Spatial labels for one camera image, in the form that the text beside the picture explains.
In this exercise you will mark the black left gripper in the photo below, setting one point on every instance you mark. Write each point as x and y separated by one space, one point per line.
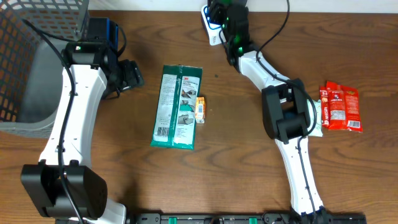
133 76

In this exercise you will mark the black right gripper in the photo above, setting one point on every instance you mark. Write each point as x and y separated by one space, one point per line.
217 9

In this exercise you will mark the green white packet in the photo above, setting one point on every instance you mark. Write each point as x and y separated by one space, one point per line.
175 121

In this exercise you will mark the small orange white carton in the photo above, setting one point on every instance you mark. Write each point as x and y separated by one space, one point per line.
200 109

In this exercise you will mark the narrow red stick packet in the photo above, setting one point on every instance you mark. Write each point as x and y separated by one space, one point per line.
324 107

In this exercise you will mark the red snack packet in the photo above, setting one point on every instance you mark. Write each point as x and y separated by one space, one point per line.
343 108

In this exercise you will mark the light teal wipes pack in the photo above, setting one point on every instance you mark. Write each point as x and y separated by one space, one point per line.
317 131

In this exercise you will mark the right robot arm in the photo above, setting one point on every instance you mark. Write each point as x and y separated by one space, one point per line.
288 112

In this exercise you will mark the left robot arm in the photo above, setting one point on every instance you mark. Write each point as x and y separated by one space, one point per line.
62 184

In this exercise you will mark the white barcode scanner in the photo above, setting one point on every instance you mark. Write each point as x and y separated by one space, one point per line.
213 31

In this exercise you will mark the grey plastic mesh basket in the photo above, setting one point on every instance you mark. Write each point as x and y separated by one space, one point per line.
31 73

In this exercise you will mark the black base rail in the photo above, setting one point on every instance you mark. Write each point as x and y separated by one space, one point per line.
248 218

